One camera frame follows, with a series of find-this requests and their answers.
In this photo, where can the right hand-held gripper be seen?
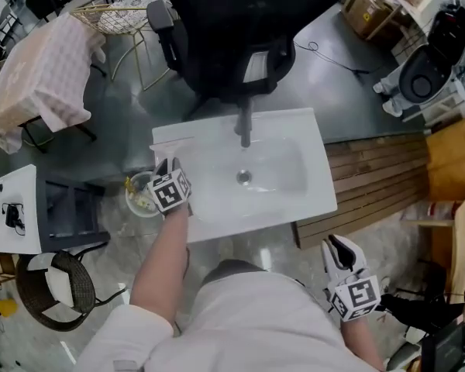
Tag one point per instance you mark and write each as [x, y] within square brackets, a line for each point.
[356, 295]

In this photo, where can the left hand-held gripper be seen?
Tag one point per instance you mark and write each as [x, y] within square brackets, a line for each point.
[169, 194]

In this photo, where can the white squeegee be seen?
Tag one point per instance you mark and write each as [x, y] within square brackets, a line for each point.
[171, 144]

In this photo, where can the person's right forearm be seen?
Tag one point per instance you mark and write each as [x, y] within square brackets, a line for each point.
[362, 343]

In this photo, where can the person's left forearm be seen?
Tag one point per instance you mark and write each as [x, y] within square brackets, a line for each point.
[160, 262]

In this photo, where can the white bin with rubbish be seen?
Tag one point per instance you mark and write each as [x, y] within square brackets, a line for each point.
[137, 202]

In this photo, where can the metal sink drain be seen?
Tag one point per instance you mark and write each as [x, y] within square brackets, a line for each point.
[243, 177]

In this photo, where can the wooden slat panel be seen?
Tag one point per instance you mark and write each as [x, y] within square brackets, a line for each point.
[372, 184]

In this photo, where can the white sink basin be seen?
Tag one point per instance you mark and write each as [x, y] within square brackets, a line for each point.
[279, 200]

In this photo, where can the black faucet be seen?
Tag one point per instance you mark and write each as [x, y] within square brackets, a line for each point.
[245, 126]

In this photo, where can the black cloth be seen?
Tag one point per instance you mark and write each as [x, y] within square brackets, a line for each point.
[422, 310]

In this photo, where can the person's grey trousers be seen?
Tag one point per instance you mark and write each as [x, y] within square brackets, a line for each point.
[232, 268]

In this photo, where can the person's white shirt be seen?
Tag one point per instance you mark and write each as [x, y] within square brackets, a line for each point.
[248, 324]

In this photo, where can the black laptop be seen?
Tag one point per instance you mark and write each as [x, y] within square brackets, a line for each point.
[445, 347]

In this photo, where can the black office chair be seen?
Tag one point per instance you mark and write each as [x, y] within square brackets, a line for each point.
[236, 33]

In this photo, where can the yellow-brown cardboard box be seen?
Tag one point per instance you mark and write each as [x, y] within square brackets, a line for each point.
[455, 157]

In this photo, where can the table with pink checked cloth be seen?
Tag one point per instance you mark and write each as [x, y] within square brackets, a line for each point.
[42, 76]

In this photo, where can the dark wicker chair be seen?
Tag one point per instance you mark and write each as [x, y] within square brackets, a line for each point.
[69, 285]

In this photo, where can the white side table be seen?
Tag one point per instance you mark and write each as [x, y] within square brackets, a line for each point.
[7, 192]

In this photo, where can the black and white open appliance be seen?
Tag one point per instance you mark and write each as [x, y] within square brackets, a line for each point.
[430, 68]

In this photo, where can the yellow object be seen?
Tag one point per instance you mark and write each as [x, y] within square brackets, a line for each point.
[7, 307]

